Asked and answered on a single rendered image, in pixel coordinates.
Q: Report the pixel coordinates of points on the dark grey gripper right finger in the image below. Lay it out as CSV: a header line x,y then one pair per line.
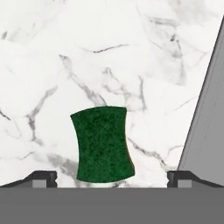
x,y
180,176

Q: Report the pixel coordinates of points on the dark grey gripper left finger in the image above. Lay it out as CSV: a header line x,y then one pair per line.
x,y
43,176

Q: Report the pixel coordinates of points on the grey steel sink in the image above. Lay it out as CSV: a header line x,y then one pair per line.
x,y
206,128

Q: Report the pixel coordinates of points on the green sponge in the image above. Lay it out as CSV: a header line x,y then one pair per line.
x,y
102,143

